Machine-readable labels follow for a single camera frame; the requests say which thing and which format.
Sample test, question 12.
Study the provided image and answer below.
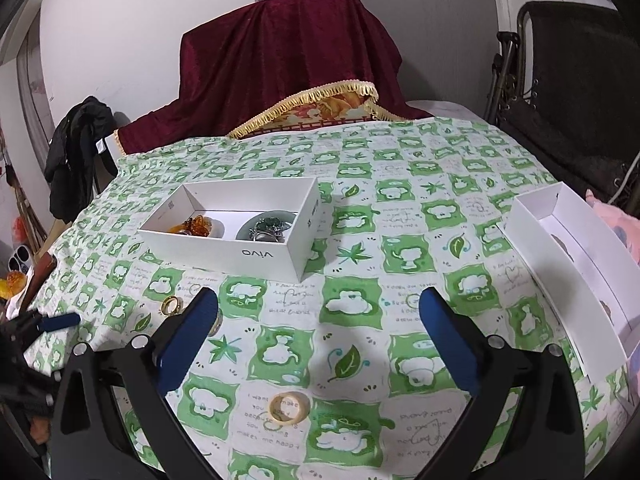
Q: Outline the black jacket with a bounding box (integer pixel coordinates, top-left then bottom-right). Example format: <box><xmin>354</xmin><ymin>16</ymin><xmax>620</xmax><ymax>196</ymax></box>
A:
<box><xmin>44</xmin><ymin>96</ymin><xmax>118</xmax><ymax>223</ymax></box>

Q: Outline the black folding chair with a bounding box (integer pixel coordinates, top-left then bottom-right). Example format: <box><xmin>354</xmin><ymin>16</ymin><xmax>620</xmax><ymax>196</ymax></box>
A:
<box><xmin>482</xmin><ymin>1</ymin><xmax>640</xmax><ymax>206</ymax></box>

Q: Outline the silver chain bracelet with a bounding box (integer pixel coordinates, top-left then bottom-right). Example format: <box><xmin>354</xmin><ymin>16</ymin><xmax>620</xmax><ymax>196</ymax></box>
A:
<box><xmin>247</xmin><ymin>216</ymin><xmax>292</xmax><ymax>241</ymax></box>

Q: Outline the brown wooden board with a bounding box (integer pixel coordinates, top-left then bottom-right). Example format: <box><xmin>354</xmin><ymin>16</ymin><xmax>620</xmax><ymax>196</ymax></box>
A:
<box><xmin>19</xmin><ymin>254</ymin><xmax>57</xmax><ymax>312</ymax></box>

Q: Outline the white cable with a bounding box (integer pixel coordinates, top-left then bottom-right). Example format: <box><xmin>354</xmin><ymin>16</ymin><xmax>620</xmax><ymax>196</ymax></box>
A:
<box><xmin>606</xmin><ymin>150</ymin><xmax>640</xmax><ymax>202</ymax></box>

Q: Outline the white panel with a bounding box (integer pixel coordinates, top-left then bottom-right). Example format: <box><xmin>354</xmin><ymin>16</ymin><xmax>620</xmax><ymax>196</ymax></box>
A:
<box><xmin>95</xmin><ymin>135</ymin><xmax>122</xmax><ymax>182</ymax></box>

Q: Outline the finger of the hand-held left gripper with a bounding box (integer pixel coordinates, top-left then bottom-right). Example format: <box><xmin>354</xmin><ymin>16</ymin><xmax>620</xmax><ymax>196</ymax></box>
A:
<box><xmin>9</xmin><ymin>309</ymin><xmax>82</xmax><ymax>341</ymax></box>
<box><xmin>0</xmin><ymin>372</ymin><xmax>55</xmax><ymax>409</ymax></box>

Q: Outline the maroon velvet cloth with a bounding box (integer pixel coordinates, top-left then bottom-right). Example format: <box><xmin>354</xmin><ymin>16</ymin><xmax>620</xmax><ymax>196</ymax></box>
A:
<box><xmin>115</xmin><ymin>0</ymin><xmax>436</xmax><ymax>156</ymax></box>

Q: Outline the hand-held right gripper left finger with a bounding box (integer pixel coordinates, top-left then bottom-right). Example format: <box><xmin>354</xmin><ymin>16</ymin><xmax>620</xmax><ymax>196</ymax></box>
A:
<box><xmin>50</xmin><ymin>287</ymin><xmax>221</xmax><ymax>480</ymax></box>

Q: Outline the green printed tablecloth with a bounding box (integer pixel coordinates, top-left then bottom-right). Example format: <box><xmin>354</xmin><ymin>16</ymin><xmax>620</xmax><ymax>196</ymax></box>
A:
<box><xmin>30</xmin><ymin>117</ymin><xmax>636</xmax><ymax>480</ymax></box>

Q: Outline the person's left hand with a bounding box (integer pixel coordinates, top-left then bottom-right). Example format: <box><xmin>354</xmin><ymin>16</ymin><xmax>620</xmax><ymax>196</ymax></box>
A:
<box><xmin>27</xmin><ymin>410</ymin><xmax>51</xmax><ymax>444</ymax></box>

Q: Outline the amber beaded bracelet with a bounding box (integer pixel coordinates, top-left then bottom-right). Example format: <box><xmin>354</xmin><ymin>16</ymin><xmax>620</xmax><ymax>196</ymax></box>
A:
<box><xmin>169</xmin><ymin>214</ymin><xmax>216</xmax><ymax>236</ymax></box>

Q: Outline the gold fringed cushion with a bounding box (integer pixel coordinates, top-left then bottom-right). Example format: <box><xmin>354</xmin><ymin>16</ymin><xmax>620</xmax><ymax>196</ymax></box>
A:
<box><xmin>227</xmin><ymin>80</ymin><xmax>396</xmax><ymax>140</ymax></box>

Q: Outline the cream ring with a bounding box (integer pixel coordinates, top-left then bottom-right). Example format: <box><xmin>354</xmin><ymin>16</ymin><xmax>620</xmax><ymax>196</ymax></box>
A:
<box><xmin>268</xmin><ymin>392</ymin><xmax>311</xmax><ymax>430</ymax></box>

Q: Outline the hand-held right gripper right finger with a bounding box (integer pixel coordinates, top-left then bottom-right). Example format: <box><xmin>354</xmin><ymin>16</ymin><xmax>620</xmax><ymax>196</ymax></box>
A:
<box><xmin>417</xmin><ymin>287</ymin><xmax>587</xmax><ymax>480</ymax></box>

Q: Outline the white box lid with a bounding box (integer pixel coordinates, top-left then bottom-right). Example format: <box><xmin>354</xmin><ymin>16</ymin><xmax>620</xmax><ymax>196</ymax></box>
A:
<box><xmin>502</xmin><ymin>182</ymin><xmax>639</xmax><ymax>386</ymax></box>

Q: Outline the white cardboard box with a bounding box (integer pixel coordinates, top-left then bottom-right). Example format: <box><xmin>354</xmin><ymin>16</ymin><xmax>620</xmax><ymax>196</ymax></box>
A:
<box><xmin>138</xmin><ymin>176</ymin><xmax>321</xmax><ymax>283</ymax></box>

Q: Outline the orange plastic object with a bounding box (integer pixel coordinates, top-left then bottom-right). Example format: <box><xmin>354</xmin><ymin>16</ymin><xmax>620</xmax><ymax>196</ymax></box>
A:
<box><xmin>0</xmin><ymin>270</ymin><xmax>27</xmax><ymax>302</ymax></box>

